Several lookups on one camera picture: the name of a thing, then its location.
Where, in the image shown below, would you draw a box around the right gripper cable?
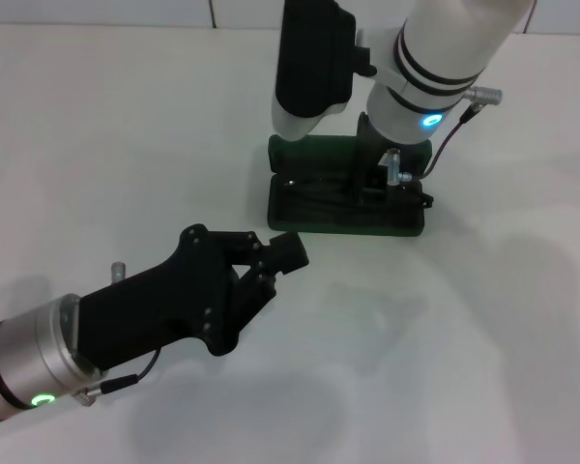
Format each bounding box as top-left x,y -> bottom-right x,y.
417,84 -> 507,184

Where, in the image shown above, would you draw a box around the right wrist silver plug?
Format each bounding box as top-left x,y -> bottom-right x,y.
375,148 -> 413,189

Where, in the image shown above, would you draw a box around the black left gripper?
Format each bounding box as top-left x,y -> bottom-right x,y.
74,222 -> 311,373

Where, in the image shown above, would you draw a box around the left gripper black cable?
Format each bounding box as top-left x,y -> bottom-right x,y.
73,345 -> 163,408

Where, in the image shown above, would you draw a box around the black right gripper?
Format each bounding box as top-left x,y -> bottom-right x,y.
209,111 -> 435,267

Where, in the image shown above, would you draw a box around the black thin-frame glasses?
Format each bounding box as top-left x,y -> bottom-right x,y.
280,176 -> 420,218

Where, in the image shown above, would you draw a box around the green glasses case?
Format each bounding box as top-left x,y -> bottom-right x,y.
264,133 -> 435,239

